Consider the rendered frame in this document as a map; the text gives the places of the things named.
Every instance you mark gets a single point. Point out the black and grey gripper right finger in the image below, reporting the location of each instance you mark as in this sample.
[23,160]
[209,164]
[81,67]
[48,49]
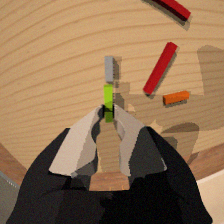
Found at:
[144,153]

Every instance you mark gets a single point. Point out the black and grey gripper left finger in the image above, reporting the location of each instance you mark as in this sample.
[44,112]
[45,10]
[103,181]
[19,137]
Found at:
[72,154]

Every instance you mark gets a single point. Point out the orange rod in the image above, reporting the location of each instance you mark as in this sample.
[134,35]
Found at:
[175,97]

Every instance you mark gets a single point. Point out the grey rod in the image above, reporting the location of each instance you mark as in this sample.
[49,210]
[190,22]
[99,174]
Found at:
[108,61]

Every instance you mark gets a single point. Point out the lime green rod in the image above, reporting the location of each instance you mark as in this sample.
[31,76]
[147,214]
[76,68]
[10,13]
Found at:
[108,102]

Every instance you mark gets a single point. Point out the red rod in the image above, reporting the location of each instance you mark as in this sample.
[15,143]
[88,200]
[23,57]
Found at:
[175,8]
[160,67]

